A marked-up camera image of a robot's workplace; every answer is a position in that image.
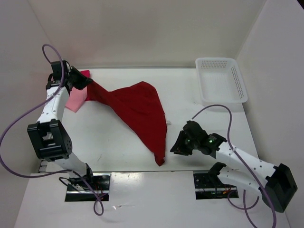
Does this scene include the pink t shirt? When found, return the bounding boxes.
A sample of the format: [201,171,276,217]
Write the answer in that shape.
[65,88,87,113]

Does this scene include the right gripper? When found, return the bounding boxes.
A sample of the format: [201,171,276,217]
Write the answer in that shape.
[170,130,199,155]

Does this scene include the white plastic basket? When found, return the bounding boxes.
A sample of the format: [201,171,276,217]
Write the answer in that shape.
[195,57,248,104]

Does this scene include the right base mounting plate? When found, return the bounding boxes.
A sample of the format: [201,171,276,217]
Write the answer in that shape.
[193,171,239,200]

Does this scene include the base mounting plate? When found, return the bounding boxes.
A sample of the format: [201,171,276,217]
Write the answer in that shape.
[193,171,239,200]
[61,172,111,202]

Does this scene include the dark red t shirt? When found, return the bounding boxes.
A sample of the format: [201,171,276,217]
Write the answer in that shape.
[86,81,167,166]

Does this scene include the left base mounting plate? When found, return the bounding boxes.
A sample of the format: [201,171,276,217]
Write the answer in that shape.
[61,172,111,202]

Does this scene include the magenta t shirt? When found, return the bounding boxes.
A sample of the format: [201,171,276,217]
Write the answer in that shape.
[79,70,92,103]

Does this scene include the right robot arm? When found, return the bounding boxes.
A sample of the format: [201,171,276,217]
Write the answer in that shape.
[171,121,298,213]

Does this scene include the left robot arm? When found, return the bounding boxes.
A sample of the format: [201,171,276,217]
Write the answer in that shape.
[27,60,95,190]

